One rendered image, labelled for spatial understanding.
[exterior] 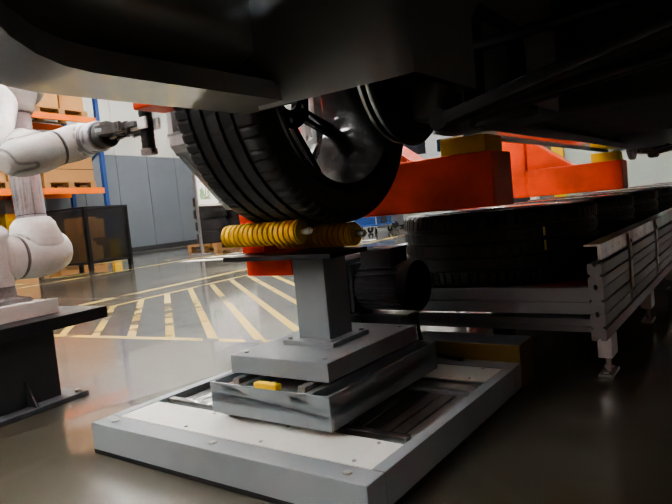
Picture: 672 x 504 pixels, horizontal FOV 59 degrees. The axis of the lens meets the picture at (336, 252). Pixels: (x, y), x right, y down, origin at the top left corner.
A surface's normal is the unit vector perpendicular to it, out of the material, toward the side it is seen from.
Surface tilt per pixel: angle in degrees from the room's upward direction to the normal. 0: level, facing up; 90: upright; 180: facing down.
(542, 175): 90
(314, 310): 90
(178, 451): 90
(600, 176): 90
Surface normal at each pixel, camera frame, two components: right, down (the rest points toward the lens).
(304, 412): -0.58, 0.11
